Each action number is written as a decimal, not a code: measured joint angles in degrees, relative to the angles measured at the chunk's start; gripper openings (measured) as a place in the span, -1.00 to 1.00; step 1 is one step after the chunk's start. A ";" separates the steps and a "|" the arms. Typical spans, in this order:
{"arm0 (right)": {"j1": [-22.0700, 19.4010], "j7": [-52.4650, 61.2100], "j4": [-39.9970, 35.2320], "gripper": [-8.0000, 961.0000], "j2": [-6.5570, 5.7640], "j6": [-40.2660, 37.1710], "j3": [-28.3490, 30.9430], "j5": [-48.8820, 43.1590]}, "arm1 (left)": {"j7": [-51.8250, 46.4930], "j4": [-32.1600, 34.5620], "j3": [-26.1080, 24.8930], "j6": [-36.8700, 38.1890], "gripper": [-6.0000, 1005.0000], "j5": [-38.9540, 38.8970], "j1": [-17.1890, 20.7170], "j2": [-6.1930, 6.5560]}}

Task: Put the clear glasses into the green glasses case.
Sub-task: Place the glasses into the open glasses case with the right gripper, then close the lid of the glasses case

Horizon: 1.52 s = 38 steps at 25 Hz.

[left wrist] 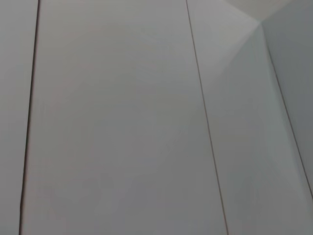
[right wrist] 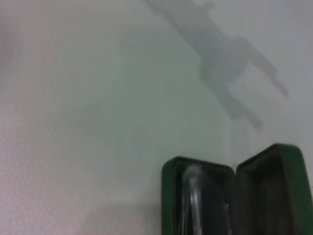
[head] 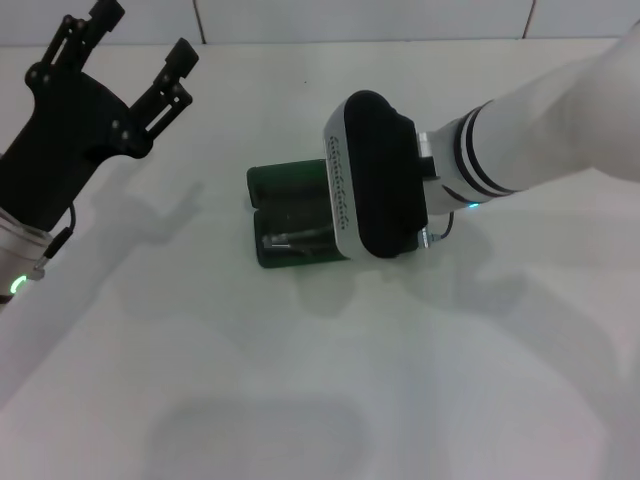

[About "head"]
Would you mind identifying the right gripper cable with plug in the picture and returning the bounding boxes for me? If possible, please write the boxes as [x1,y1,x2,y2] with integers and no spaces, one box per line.
[419,209,456,250]

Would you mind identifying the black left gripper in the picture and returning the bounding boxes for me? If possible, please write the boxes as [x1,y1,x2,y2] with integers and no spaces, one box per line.
[0,0,201,232]

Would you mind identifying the clear transparent glasses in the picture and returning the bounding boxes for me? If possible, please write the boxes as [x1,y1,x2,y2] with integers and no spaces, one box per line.
[262,223,337,251]

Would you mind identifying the green glasses case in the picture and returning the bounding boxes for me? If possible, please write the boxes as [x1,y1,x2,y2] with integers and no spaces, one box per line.
[245,158,351,270]

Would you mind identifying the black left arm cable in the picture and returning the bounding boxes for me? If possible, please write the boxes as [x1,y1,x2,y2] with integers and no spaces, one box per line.
[35,199,77,277]

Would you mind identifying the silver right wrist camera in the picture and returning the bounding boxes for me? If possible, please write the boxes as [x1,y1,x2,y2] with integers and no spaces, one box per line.
[322,89,432,262]

